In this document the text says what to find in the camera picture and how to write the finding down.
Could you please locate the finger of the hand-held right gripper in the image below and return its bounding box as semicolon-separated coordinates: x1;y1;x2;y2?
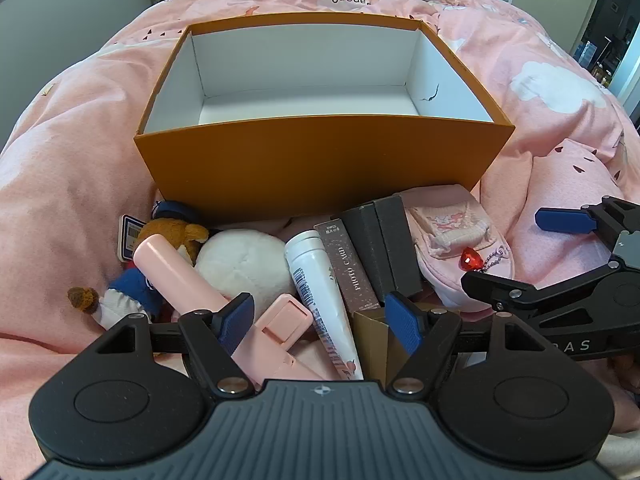
460;255;640;331
534;195;640;241

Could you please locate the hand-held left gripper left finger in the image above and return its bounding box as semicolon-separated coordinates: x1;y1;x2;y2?
92;292;256;397

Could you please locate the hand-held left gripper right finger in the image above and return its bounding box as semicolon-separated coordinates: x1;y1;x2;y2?
384;291;546;402

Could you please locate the white panda plush toy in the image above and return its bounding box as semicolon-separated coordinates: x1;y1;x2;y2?
195;229;291;311

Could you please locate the red heart keychain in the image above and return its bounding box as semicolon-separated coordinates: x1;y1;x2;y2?
460;246;483;273

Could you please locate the mauve card box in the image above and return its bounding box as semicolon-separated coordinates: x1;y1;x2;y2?
314;219;381;313

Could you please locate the pink cylinder bottle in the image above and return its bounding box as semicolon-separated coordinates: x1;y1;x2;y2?
132;234;231;318

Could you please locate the pink fabric pouch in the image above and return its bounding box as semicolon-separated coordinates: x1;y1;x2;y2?
402;185;516;311

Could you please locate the orange cardboard box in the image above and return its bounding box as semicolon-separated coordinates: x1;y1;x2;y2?
132;11;516;223

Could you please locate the small brown cardboard box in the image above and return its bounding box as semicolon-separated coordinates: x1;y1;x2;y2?
352;305;461;386

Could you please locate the black rectangular box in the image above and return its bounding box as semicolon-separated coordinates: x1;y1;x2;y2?
372;195;425;297
341;202;401;303

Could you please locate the white squeeze tube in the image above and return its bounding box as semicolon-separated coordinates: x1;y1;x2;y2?
284;230;365;381

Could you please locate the brown teddy bear plush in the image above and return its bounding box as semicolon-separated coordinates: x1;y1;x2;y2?
67;200;211;328

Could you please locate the paper hang tag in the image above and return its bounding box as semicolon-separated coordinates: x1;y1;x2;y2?
117;215;146;263

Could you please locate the pink printed blanket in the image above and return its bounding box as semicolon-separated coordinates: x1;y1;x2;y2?
0;0;640;441

